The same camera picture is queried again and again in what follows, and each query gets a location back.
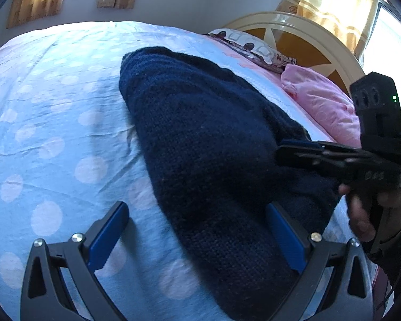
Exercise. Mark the cream wooden headboard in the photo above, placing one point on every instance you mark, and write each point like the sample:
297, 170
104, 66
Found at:
300, 46

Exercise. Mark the bright window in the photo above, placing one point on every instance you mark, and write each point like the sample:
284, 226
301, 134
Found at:
387, 40

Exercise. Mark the person's right hand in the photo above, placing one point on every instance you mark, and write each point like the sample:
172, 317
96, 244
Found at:
359, 217

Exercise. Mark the pink pillow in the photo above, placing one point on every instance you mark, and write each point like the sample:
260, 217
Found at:
320, 103

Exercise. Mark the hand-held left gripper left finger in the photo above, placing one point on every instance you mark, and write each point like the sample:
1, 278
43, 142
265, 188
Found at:
107, 237

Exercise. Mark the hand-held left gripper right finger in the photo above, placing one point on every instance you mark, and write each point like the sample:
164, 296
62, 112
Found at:
287, 237

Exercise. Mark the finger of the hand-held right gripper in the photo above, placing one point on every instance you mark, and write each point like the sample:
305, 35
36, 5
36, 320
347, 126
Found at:
300, 159
297, 143

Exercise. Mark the polka dot bed sheet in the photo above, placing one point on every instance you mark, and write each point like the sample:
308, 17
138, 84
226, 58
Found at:
53, 107

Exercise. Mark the brown patterned pillow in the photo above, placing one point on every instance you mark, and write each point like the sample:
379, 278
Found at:
254, 48

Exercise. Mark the navy striped knit sweater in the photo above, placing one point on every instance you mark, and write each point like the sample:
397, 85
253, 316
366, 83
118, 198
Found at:
204, 140

